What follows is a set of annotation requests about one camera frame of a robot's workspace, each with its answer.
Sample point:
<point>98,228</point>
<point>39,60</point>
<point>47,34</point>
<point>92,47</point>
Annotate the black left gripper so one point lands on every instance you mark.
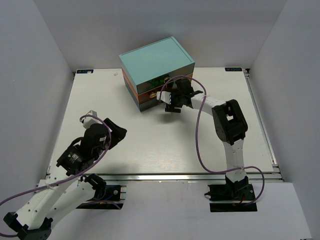
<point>111,133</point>

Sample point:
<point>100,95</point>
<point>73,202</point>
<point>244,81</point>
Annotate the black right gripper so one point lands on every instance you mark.
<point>175,97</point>

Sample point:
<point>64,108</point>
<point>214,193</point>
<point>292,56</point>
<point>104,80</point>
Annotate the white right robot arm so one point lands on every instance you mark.
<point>229,122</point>

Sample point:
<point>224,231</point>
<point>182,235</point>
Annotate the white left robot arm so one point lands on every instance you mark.
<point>67,188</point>

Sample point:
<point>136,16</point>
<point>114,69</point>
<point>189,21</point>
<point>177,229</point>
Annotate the teal drawer cabinet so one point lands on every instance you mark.
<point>146,69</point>

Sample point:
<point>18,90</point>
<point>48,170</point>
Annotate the right blue label sticker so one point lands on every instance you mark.
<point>233,69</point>

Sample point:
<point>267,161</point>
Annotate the blue label sticker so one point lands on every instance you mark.
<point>84,71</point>
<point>233,69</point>

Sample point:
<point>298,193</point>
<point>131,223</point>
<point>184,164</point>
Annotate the left blue label sticker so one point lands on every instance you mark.
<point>84,71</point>

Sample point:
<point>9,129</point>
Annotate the aluminium table front rail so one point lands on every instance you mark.
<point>186,177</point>

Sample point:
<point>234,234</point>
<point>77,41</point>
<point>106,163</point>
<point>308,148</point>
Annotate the aluminium table rail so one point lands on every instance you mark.
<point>186,177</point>
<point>275,166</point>

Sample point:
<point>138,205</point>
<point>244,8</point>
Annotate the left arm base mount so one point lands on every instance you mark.
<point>107,196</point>

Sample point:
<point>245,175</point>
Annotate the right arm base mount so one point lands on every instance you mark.
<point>222,201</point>

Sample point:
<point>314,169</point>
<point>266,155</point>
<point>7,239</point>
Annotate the aluminium table right rail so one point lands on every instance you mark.
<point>275,166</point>

